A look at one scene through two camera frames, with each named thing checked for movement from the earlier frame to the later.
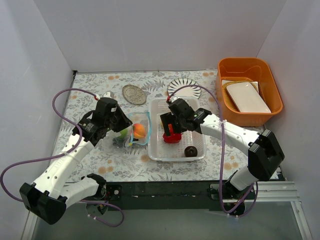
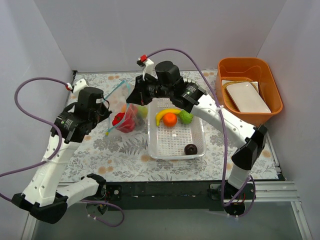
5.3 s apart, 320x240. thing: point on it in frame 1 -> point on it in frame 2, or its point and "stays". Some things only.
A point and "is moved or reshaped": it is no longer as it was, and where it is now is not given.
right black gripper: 168,122 -> 140,91
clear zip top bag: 138,133 is moved or reshaped
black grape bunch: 118,143 -> 140,121
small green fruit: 123,133 -> 143,111
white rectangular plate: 247,98 stays
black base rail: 175,195 stays
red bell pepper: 173,138 -> 125,121
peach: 138,130 -> 123,108
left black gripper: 122,121 -> 101,115
